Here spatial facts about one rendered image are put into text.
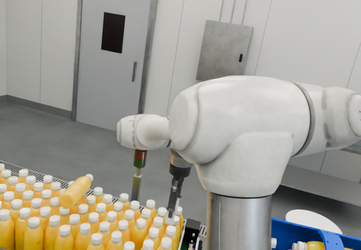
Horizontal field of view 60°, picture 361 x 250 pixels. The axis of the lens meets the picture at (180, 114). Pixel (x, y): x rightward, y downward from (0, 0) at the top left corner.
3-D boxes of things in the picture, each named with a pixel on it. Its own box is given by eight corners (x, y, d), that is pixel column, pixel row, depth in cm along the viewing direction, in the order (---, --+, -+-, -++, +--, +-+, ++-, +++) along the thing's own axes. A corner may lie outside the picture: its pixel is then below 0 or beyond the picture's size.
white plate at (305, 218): (279, 226, 153) (279, 228, 154) (340, 254, 140) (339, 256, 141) (292, 202, 176) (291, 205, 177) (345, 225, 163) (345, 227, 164)
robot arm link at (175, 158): (197, 147, 113) (195, 161, 115) (173, 141, 114) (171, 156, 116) (194, 156, 104) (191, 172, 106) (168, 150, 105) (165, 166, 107)
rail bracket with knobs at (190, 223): (195, 250, 148) (199, 232, 145) (180, 247, 149) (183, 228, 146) (197, 237, 157) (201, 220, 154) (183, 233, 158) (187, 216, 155)
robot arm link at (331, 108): (302, 92, 67) (249, 89, 61) (386, 75, 50) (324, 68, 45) (305, 154, 66) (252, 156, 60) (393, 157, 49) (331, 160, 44)
